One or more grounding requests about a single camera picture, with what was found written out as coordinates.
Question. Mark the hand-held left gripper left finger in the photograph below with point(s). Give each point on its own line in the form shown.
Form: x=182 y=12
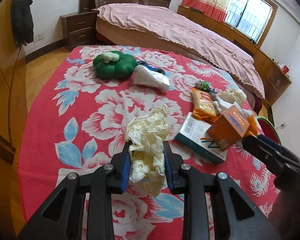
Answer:
x=126 y=171

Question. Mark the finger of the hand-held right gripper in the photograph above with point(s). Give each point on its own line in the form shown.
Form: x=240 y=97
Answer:
x=255 y=147
x=271 y=143

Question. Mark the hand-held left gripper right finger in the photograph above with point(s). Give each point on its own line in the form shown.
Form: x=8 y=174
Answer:
x=168 y=172

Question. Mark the red bin with green rim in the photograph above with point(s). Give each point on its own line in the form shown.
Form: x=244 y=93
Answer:
x=267 y=127

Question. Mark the orange cardboard box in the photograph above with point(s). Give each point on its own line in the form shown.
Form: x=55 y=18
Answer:
x=227 y=130

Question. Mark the cream paper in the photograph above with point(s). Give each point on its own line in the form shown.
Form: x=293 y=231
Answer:
x=145 y=135

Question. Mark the white and teal box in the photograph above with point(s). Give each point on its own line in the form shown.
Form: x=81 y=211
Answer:
x=195 y=132

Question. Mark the orange snack packet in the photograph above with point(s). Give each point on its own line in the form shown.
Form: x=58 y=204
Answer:
x=202 y=105

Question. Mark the crumpled cream tissue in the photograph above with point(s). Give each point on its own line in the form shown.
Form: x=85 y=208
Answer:
x=233 y=96

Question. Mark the small toy figure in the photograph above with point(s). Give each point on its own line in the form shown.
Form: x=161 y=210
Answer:
x=216 y=100

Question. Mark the small red box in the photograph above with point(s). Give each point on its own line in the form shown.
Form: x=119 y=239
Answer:
x=285 y=69

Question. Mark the red floral blanket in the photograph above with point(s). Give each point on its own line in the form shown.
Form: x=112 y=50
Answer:
x=77 y=105

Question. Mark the green pumpkin-shaped container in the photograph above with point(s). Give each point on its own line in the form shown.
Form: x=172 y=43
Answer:
x=115 y=67

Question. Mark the blue plastic object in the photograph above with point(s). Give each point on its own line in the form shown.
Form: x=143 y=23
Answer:
x=142 y=63

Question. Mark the window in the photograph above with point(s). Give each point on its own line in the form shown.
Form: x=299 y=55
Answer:
x=247 y=12

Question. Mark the pink bedspread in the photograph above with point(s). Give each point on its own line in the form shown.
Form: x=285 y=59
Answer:
x=177 y=30

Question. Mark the dark wooden nightstand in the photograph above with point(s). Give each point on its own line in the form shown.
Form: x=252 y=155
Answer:
x=80 y=30

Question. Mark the wooden wardrobe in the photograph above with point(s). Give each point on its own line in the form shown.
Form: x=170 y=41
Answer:
x=0 y=80

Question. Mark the black jacket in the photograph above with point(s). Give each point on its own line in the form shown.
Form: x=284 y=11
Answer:
x=22 y=17

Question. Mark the white wall socket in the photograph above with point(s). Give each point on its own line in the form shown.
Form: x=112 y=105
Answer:
x=39 y=37
x=280 y=125

